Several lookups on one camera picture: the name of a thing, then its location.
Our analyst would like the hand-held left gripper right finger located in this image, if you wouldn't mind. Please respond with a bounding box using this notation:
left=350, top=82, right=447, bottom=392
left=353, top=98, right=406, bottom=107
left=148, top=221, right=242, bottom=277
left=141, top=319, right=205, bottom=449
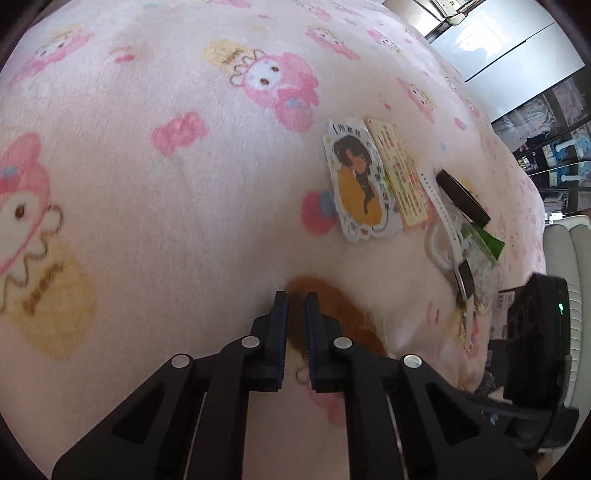
left=305, top=291, right=539, bottom=480

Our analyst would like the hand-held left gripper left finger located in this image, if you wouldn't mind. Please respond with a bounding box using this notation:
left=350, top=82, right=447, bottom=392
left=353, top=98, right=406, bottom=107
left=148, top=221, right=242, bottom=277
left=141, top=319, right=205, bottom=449
left=52, top=290, right=289, bottom=480

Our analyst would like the small black labelled box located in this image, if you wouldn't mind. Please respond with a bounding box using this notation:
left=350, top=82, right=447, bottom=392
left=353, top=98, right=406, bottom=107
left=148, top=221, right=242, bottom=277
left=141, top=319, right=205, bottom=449
left=487, top=290, right=518, bottom=370

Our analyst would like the small black block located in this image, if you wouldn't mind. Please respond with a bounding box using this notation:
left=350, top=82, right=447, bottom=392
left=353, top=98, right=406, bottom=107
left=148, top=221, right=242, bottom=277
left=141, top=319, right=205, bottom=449
left=452, top=258, right=476, bottom=298

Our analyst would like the grey-green padded headboard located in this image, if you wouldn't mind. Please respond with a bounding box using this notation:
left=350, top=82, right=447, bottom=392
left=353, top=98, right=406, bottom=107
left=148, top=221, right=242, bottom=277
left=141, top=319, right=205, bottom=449
left=542, top=217, right=591, bottom=352

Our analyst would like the green packet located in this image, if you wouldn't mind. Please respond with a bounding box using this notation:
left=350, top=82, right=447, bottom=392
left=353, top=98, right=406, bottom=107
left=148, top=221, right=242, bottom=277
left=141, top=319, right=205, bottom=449
left=459, top=222, right=506, bottom=266

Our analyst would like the cartoon girl sticker card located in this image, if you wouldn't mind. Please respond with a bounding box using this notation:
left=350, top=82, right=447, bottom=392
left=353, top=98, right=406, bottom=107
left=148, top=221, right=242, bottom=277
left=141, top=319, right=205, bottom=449
left=322, top=121, right=404, bottom=243

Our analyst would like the black rectangular bar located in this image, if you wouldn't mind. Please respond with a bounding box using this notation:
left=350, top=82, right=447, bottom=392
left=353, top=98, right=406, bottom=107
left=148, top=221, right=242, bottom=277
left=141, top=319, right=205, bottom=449
left=435, top=169, right=491, bottom=228

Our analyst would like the white perforated strip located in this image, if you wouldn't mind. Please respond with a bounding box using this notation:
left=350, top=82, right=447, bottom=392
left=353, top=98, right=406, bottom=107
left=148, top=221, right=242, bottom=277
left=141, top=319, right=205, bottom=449
left=418, top=172, right=465, bottom=271

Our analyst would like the orange printed card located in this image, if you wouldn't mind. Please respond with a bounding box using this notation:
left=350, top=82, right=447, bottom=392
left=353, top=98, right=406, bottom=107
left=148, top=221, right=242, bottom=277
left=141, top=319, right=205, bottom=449
left=364, top=116, right=430, bottom=229

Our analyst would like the pink printed blanket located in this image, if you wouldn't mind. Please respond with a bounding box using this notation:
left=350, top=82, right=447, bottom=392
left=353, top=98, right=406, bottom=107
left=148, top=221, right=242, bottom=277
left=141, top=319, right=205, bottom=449
left=0, top=0, right=548, bottom=480

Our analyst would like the black glass display cabinet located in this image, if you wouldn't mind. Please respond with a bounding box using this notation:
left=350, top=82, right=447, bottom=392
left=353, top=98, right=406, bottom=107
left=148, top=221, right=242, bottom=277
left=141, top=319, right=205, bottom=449
left=492, top=76, right=591, bottom=217

